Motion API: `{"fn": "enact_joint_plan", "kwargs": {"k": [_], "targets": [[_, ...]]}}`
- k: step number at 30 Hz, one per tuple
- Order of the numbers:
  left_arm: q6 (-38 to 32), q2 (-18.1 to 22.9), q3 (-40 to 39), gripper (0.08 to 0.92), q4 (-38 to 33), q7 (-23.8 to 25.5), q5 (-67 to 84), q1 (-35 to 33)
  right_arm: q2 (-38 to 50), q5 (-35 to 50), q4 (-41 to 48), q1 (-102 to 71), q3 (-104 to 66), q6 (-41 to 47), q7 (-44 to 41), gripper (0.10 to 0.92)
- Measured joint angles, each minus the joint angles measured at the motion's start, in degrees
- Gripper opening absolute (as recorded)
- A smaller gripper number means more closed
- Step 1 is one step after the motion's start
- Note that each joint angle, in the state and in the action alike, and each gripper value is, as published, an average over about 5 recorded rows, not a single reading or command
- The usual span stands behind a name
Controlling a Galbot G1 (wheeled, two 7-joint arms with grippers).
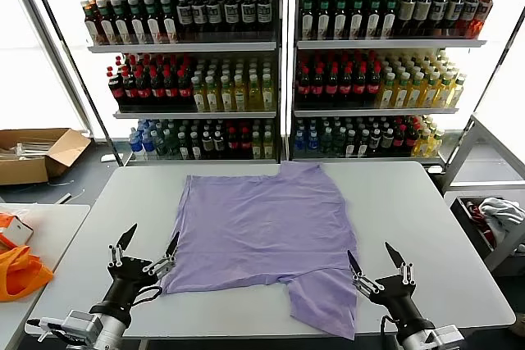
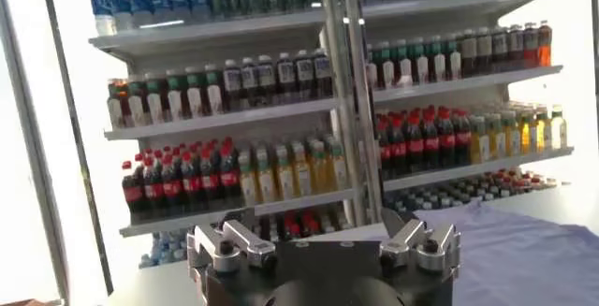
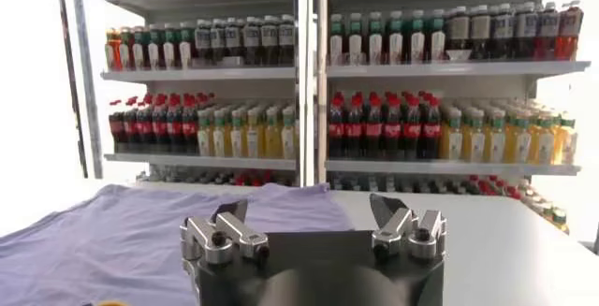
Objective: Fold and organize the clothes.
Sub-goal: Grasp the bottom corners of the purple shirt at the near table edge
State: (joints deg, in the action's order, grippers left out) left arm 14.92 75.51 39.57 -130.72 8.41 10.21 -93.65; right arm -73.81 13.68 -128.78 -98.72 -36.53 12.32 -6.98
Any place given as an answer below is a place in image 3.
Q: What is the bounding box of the purple printed t-shirt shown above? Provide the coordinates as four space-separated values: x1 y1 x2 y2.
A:
0 182 355 306

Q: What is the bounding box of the red drink bottle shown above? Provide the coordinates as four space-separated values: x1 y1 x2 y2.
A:
105 28 124 71
555 0 585 61

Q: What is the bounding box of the black slanted frame post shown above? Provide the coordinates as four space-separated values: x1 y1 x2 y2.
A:
53 0 90 179

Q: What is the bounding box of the red cap cola bottle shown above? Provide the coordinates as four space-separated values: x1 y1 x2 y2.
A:
181 95 199 154
167 94 184 153
420 96 442 160
382 95 402 160
363 94 384 159
152 94 169 153
402 95 422 160
108 99 126 153
344 94 364 159
122 96 139 153
327 93 346 158
136 95 154 153

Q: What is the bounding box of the yellow juice bottle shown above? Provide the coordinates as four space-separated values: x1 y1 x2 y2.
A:
212 109 228 157
196 109 212 157
227 109 245 158
280 106 298 160
484 109 508 164
554 118 579 166
244 108 263 159
263 107 282 159
439 109 464 161
528 113 557 165
461 109 487 163
504 110 533 165

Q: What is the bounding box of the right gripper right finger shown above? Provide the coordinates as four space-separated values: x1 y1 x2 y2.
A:
368 193 448 262

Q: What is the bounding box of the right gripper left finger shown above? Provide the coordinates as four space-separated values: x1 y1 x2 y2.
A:
180 198 271 266

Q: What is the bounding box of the dark drink bottle beige label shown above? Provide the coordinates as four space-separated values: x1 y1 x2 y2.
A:
446 6 472 51
469 5 491 60

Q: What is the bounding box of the green label tea bottle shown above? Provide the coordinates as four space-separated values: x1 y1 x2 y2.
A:
145 24 163 70
119 26 133 70
346 12 364 66
387 10 405 65
428 8 447 63
407 9 427 64
367 11 385 66
177 22 196 69
161 22 178 69
329 13 345 66
130 25 147 70

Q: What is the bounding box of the grey slanted frame post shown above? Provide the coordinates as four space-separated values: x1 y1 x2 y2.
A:
68 0 104 181

